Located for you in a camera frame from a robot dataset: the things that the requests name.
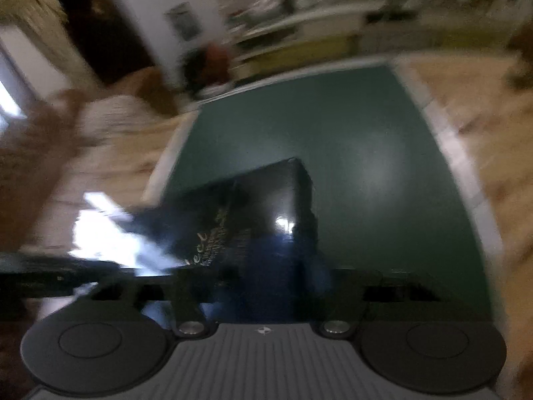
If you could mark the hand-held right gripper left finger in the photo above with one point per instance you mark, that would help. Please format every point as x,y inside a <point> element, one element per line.
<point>188,300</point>

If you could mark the black box lid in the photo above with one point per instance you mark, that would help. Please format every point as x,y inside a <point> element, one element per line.
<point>258,200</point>

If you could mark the beige curtain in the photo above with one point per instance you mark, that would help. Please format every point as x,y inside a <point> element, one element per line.
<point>29,29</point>

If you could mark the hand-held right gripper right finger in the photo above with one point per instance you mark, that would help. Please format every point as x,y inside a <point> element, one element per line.
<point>310,271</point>

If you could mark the wall niche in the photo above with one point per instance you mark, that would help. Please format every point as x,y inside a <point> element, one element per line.
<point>183,21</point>

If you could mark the red bag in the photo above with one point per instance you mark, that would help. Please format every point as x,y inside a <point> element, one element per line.
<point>217,64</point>

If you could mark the white television cabinet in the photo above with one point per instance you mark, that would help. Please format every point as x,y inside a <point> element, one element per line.
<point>333,21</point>

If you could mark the dark wooden door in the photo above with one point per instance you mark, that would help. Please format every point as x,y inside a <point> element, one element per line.
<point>100,29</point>

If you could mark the green table mat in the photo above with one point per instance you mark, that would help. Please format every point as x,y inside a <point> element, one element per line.
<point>366,141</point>

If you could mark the brown leather armchair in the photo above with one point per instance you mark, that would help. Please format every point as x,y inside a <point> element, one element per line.
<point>154,87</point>

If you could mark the white lace sofa throw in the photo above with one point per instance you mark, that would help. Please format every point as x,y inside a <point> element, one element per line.
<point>120,116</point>

